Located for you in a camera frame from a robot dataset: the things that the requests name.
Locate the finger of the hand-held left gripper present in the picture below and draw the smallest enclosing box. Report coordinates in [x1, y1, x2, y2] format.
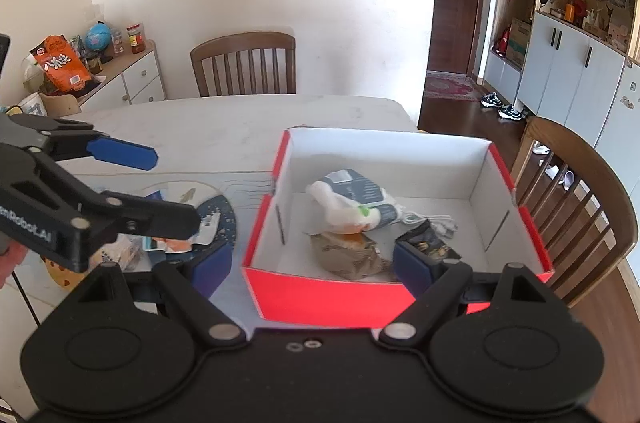
[65, 189, 202, 246]
[0, 113, 160, 171]

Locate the white printed pouch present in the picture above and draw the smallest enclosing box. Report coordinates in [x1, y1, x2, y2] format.
[17, 93, 46, 118]

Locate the white drawer cabinet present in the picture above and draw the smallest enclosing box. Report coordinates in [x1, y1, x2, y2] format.
[50, 39, 167, 114]

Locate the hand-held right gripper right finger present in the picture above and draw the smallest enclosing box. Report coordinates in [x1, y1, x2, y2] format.
[378, 241, 549, 349]

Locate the grey wall cabinet unit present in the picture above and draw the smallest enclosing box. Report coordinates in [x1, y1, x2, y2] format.
[482, 0, 640, 198]

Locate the gold foil wrapper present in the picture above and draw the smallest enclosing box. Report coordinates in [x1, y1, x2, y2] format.
[310, 230, 396, 282]

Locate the black snack packet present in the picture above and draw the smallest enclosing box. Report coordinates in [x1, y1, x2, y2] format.
[395, 220, 462, 264]

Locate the orange snack bag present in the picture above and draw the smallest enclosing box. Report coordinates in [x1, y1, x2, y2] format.
[30, 34, 96, 94]

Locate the white charging cable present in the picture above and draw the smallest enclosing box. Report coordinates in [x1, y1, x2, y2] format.
[400, 212, 458, 240]

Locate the white plastic bag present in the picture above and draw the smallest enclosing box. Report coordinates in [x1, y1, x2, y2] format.
[306, 180, 402, 234]

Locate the white marble desktop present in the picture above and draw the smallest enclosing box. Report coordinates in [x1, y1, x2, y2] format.
[0, 95, 420, 423]

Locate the person's left hand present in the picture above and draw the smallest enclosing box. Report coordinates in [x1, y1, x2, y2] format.
[0, 244, 27, 290]

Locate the blue globe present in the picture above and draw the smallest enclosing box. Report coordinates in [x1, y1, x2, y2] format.
[86, 22, 112, 64]

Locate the wooden slat-back chair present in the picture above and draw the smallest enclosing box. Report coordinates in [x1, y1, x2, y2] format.
[190, 31, 297, 98]
[515, 117, 640, 306]

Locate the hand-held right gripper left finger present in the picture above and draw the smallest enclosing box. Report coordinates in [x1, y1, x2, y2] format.
[79, 243, 249, 351]

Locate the red jar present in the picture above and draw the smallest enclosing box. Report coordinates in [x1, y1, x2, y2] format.
[126, 23, 147, 54]

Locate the small red bag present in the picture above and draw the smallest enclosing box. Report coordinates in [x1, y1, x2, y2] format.
[492, 28, 512, 56]

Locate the black cable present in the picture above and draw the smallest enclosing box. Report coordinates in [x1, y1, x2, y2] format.
[9, 272, 42, 330]

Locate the brown cardboard carton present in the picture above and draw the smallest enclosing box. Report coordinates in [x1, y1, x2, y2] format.
[509, 18, 533, 68]

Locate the red and white cardboard box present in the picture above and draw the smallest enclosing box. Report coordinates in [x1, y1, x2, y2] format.
[241, 127, 556, 330]

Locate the red patterned rug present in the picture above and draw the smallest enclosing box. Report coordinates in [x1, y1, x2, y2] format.
[424, 72, 483, 102]

